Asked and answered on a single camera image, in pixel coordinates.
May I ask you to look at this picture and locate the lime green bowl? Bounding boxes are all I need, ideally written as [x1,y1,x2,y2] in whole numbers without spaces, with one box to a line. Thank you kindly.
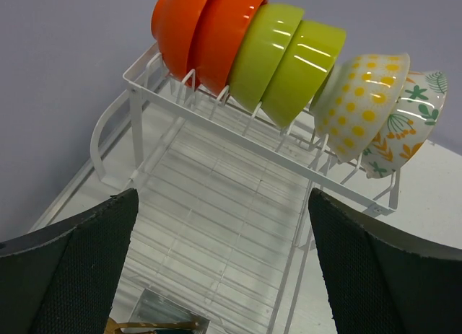
[228,3,305,112]
[261,20,347,129]

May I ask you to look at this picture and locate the golden spoon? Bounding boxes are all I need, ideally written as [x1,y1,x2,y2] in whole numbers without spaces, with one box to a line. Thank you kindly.
[104,317,199,334]

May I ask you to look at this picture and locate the white wire dish rack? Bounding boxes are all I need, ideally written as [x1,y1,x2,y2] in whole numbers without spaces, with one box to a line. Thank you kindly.
[90,45,400,333]

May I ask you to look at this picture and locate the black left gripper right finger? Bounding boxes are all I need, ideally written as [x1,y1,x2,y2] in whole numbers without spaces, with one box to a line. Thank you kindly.
[308,188,461,333]

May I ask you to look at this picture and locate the yellow dotted white bowl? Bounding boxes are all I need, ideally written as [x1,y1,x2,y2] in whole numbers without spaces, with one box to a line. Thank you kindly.
[310,53,410,162]

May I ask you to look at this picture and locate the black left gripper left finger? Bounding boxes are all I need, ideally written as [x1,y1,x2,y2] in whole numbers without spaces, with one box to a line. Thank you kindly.
[1,188,139,333]

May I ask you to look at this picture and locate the orange bowl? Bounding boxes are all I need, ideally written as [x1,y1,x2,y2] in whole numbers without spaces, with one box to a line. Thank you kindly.
[192,0,268,95]
[151,0,212,79]

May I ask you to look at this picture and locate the clear cutlery holder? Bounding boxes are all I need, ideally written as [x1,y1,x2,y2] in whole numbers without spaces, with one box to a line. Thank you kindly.
[126,289,210,333]

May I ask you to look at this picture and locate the floral patterned white bowl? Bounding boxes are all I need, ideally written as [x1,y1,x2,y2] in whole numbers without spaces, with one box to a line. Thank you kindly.
[361,71,448,179]

